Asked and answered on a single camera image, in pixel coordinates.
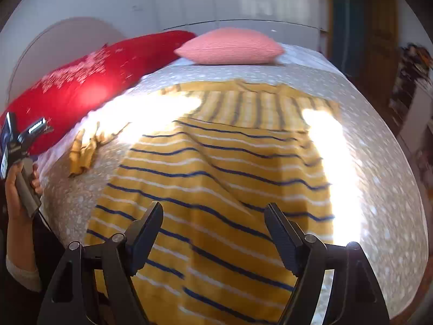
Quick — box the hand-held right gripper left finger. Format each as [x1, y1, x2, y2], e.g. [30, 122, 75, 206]
[37, 201, 165, 325]

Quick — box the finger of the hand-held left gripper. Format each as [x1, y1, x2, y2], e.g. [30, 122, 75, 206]
[18, 117, 54, 144]

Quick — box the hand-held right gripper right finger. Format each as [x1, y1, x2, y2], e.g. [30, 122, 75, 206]
[264, 202, 391, 325]

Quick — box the yellow striped knit sweater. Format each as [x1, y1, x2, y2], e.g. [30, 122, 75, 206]
[69, 79, 342, 325]

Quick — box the person's left forearm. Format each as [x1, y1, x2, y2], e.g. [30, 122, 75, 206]
[5, 217, 43, 292]

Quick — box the person's left hand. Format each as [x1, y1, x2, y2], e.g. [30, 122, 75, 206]
[5, 161, 43, 226]

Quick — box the red floral pillow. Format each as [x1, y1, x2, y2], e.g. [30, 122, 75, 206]
[0, 30, 197, 157]

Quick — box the white bed headboard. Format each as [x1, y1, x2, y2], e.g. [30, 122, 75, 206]
[7, 16, 126, 111]

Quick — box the beige dotted quilt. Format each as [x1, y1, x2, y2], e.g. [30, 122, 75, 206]
[35, 42, 429, 325]

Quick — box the white bed sheet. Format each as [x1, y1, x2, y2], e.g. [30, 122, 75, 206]
[275, 42, 327, 62]

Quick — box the pink knit pillow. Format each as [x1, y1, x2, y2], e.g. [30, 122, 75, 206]
[174, 28, 285, 66]

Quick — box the cluttered shelf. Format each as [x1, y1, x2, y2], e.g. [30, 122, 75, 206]
[388, 43, 433, 127]

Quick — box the brown wooden door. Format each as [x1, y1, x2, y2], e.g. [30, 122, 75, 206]
[365, 0, 400, 109]

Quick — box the white wardrobe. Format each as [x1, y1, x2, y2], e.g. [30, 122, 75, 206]
[149, 0, 327, 43]

